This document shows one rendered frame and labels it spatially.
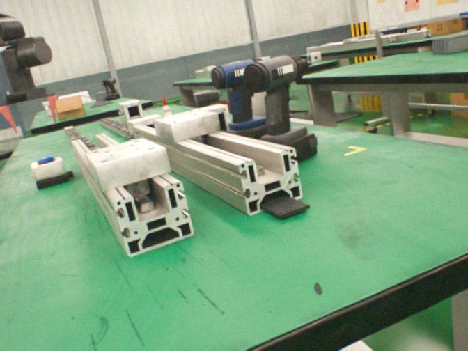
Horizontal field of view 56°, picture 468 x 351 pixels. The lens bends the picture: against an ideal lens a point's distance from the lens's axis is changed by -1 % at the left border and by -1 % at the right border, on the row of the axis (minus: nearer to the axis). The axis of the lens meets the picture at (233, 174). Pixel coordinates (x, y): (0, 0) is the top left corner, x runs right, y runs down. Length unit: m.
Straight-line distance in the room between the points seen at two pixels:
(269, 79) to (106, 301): 0.52
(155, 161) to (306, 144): 0.37
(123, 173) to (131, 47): 11.94
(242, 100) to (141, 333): 0.80
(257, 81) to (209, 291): 0.48
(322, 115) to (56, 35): 10.04
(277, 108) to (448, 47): 2.09
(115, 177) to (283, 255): 0.29
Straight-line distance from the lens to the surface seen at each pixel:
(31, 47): 1.21
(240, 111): 1.16
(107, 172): 0.69
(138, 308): 0.52
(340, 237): 0.58
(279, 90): 0.92
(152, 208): 0.68
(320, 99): 3.07
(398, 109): 3.49
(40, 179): 1.26
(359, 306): 0.46
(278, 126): 0.91
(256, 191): 0.69
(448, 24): 5.39
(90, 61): 12.49
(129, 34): 12.64
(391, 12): 4.38
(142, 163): 0.70
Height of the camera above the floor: 1.03
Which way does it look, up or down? 15 degrees down
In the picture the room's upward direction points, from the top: 11 degrees counter-clockwise
